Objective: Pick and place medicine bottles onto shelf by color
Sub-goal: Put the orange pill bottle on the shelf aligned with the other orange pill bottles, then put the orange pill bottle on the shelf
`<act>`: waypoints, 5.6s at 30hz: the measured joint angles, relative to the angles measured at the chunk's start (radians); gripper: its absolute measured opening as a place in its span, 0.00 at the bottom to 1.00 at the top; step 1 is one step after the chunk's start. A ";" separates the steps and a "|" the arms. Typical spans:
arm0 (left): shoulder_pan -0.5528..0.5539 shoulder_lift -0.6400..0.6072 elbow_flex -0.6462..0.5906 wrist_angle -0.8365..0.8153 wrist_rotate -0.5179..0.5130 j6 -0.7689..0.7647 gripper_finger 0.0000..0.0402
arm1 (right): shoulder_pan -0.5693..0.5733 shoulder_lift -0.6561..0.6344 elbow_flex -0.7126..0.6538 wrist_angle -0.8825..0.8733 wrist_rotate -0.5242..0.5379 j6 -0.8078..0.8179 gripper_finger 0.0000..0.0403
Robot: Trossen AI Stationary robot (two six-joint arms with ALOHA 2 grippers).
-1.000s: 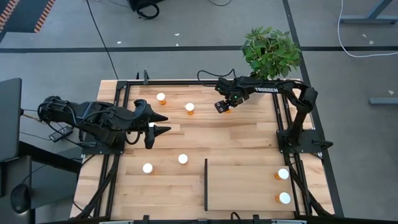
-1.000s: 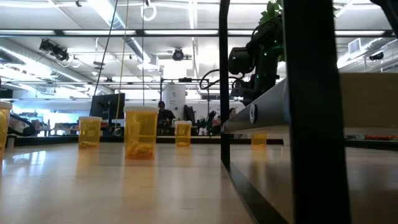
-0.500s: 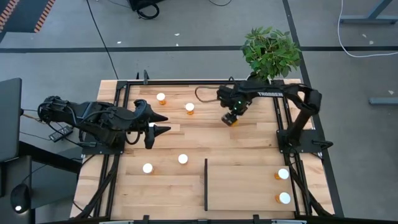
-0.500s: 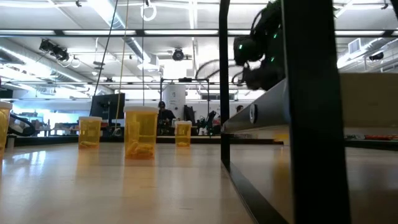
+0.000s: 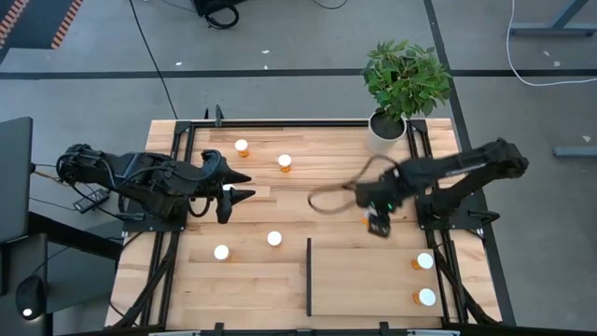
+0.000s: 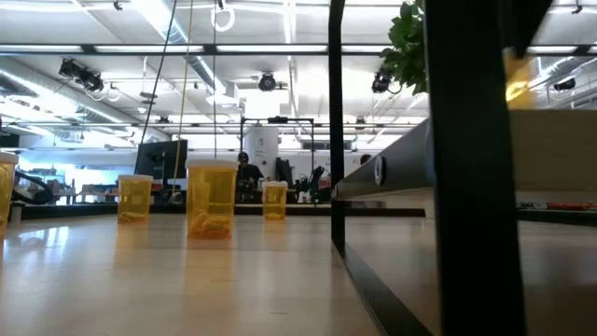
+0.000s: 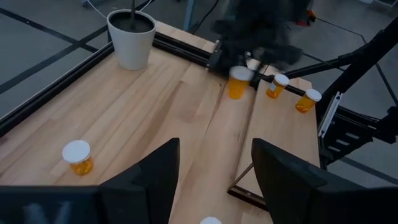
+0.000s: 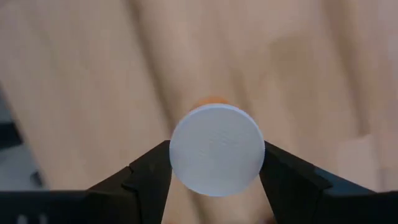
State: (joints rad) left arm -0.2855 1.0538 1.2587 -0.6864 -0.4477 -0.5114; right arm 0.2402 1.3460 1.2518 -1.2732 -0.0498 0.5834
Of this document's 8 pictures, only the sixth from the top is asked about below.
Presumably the green leafy plant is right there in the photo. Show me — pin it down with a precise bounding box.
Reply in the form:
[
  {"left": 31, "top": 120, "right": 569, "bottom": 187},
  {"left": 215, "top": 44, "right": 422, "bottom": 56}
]
[{"left": 378, "top": 0, "right": 429, "bottom": 97}]

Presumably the amber pill bottle white cap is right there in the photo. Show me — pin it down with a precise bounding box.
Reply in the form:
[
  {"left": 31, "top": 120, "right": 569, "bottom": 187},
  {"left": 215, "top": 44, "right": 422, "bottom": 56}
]
[
  {"left": 185, "top": 159, "right": 239, "bottom": 241},
  {"left": 117, "top": 174, "right": 154, "bottom": 224},
  {"left": 261, "top": 180, "right": 289, "bottom": 221},
  {"left": 0, "top": 151, "right": 20, "bottom": 239}
]

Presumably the black curved hose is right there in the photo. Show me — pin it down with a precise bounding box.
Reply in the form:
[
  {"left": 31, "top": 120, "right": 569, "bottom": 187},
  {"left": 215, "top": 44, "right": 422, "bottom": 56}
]
[{"left": 11, "top": 169, "right": 55, "bottom": 206}]

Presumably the red flat object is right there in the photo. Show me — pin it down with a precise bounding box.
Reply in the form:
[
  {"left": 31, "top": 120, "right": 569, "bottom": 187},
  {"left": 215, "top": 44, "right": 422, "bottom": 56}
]
[{"left": 545, "top": 201, "right": 597, "bottom": 212}]

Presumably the black metal stand frame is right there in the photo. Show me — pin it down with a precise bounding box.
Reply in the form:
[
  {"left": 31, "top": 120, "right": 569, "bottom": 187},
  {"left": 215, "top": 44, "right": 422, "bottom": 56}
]
[{"left": 239, "top": 115, "right": 317, "bottom": 204}]

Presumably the black computer monitor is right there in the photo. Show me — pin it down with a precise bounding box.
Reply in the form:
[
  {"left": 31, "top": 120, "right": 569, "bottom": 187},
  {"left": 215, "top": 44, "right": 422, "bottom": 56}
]
[{"left": 133, "top": 139, "right": 189, "bottom": 181}]

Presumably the silver ventilation duct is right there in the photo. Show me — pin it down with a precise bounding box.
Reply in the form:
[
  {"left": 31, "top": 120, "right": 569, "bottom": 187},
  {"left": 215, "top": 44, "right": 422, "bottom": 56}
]
[{"left": 130, "top": 0, "right": 242, "bottom": 108}]

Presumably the person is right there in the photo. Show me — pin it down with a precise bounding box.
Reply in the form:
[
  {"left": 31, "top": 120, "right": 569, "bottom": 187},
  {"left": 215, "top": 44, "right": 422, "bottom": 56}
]
[{"left": 234, "top": 150, "right": 266, "bottom": 204}]

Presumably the black office chair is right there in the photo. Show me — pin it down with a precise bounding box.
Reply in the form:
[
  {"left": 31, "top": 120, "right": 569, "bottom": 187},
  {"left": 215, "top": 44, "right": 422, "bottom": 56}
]
[
  {"left": 305, "top": 165, "right": 330, "bottom": 204},
  {"left": 274, "top": 157, "right": 295, "bottom": 189}
]

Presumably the white cylindrical tank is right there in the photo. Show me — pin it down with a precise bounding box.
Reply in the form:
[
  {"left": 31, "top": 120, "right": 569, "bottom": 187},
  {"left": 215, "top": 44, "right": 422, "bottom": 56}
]
[{"left": 243, "top": 124, "right": 281, "bottom": 181}]

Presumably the black ceiling camera cluster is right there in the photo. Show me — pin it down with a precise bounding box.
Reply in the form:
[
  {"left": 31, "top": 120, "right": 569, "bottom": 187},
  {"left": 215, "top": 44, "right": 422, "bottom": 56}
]
[{"left": 57, "top": 57, "right": 105, "bottom": 93}]

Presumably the black round ceiling lamp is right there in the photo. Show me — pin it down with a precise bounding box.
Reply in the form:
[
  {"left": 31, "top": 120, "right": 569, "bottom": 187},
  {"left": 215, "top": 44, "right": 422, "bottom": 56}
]
[
  {"left": 370, "top": 69, "right": 393, "bottom": 94},
  {"left": 257, "top": 72, "right": 278, "bottom": 93}
]

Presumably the white hanging ring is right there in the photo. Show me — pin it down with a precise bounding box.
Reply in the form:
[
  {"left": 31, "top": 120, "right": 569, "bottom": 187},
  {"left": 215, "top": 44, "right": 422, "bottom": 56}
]
[{"left": 209, "top": 0, "right": 237, "bottom": 34}]

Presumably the black hanging cable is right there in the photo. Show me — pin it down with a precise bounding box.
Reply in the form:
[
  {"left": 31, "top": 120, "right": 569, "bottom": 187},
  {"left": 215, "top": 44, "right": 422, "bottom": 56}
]
[{"left": 139, "top": 0, "right": 179, "bottom": 146}]

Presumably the yellow hanging cable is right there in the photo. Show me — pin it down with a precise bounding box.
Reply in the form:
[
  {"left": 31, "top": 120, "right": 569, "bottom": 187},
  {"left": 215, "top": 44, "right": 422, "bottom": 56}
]
[{"left": 171, "top": 0, "right": 195, "bottom": 197}]

